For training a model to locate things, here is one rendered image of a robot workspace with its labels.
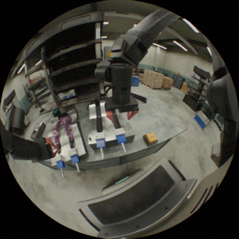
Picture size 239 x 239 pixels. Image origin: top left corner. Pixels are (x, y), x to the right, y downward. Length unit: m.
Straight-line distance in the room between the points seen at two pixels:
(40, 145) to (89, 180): 1.12
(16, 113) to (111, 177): 1.21
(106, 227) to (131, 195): 0.11
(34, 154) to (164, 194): 0.33
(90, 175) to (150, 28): 1.44
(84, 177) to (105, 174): 0.35
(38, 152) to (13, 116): 0.12
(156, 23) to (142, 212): 0.43
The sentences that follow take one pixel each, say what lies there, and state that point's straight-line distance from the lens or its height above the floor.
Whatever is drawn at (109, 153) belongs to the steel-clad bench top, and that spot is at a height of 0.80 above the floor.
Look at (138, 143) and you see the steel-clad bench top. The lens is 0.47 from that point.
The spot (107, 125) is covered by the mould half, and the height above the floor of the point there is 0.89.
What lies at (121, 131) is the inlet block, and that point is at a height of 0.92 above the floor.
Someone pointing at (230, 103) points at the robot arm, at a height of 1.23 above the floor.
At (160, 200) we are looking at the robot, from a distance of 0.21.
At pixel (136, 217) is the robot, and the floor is 1.04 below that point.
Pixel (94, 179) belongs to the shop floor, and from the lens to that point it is 1.28.
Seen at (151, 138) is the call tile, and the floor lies 0.84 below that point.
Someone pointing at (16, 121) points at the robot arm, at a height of 1.19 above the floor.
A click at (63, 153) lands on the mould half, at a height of 0.86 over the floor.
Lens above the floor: 1.21
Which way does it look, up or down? 45 degrees down
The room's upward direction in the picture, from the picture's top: straight up
